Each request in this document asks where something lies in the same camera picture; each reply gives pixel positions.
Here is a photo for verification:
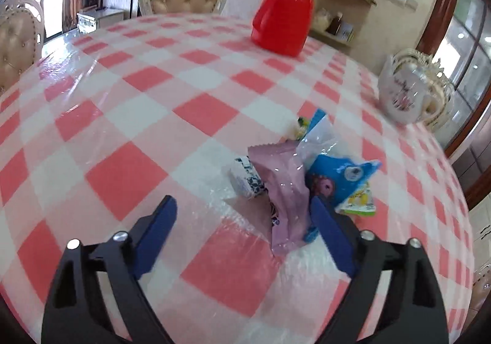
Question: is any white television cabinet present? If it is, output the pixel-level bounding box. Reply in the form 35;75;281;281
77;9;125;34

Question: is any clear blue-edged snack packet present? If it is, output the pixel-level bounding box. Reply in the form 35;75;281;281
297;109;340;170

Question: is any white floral teapot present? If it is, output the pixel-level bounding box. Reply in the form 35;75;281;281
378;55;434;125

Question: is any white blue snack packet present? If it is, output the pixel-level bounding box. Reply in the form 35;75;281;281
229;156;267;200

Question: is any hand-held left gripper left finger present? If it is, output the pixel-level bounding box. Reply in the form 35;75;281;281
40;195;178;344

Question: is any green yellow snack packet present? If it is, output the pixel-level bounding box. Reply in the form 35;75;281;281
334;181;377;217

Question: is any brown framed glass door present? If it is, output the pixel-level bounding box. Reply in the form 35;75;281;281
418;0;491;191

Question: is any blue cartoon snack packet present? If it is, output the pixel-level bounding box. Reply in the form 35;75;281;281
305;154;382;243

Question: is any pink snack packet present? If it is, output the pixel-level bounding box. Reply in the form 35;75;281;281
224;139;311;256

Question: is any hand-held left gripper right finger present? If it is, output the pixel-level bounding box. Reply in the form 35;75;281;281
311;197;449;344

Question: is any red plastic jug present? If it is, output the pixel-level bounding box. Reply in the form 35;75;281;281
251;0;317;58

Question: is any red white checked tablecloth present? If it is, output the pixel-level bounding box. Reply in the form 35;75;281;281
0;13;478;344

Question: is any pale glass jar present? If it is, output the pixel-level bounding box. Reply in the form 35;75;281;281
312;9;332;32

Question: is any cream tufted chair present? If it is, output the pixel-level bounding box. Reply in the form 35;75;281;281
391;48;455;130
0;0;46;94

